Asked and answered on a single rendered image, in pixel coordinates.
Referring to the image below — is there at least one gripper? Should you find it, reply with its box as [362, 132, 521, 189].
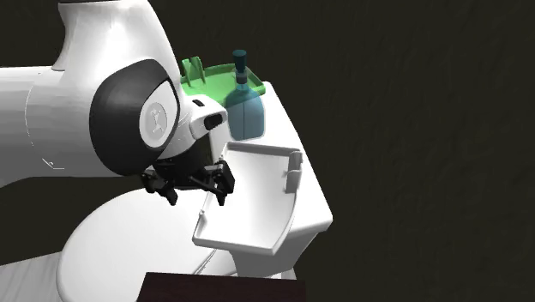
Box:
[141, 134, 236, 207]

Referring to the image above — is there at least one white tray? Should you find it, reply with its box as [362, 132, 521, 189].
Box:
[192, 141, 304, 257]

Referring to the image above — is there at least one blue soap dispenser bottle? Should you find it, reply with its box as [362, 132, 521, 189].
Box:
[225, 49, 266, 142]

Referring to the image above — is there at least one green tray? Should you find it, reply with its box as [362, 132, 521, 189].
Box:
[179, 55, 267, 108]

